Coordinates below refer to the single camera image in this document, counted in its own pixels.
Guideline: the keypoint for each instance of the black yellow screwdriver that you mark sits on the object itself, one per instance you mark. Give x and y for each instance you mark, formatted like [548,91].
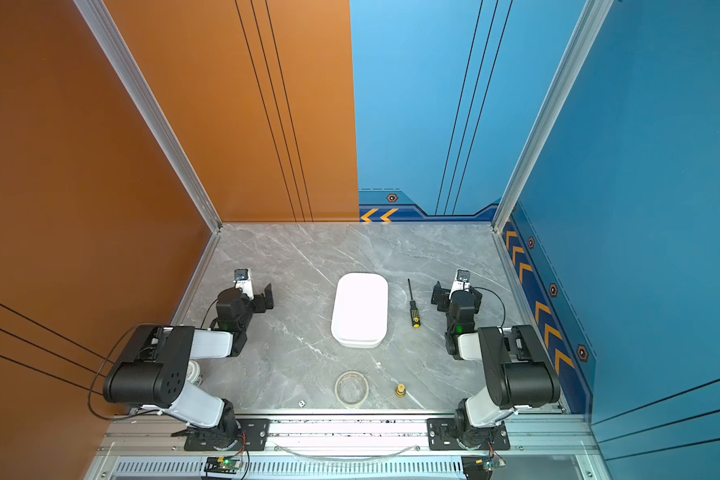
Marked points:
[413,309]

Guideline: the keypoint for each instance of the aluminium frame rail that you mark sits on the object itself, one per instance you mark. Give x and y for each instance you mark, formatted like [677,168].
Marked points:
[353,445]

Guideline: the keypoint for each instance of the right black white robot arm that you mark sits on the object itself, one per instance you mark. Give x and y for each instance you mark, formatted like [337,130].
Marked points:
[518,374]

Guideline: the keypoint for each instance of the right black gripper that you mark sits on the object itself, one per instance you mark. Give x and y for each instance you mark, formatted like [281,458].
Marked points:
[446,298]

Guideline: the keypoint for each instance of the clear tape roll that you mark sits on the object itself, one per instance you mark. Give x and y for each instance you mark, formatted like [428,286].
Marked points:
[351,389]

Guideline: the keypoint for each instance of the right circuit board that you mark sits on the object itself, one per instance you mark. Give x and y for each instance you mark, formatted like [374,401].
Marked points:
[481,467]

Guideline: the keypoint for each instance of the left green circuit board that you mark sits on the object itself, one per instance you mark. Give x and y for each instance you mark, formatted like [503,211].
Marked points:
[223,467]

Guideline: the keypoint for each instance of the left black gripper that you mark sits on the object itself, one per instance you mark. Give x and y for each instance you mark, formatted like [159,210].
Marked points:
[259,300]

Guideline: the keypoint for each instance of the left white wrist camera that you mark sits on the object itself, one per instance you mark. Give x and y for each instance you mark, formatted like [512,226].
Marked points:
[243,282]

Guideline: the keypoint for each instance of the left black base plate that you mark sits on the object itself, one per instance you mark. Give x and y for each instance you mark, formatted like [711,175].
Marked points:
[249,434]

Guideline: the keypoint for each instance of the white plastic bin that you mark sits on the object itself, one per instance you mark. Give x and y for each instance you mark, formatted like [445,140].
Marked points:
[360,311]

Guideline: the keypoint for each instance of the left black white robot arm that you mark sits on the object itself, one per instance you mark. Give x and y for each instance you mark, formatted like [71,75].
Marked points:
[151,373]

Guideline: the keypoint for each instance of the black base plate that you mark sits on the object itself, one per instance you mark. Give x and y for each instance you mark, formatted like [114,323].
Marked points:
[249,434]
[445,434]

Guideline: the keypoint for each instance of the white cup behind arm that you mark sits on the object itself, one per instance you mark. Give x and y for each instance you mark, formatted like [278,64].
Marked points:
[194,373]

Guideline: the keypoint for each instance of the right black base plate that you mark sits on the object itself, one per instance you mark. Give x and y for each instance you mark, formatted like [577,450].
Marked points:
[445,434]

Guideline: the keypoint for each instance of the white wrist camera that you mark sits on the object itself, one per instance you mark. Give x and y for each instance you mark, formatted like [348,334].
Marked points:
[243,282]
[461,281]

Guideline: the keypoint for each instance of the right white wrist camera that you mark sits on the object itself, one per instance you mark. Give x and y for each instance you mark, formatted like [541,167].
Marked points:
[461,281]

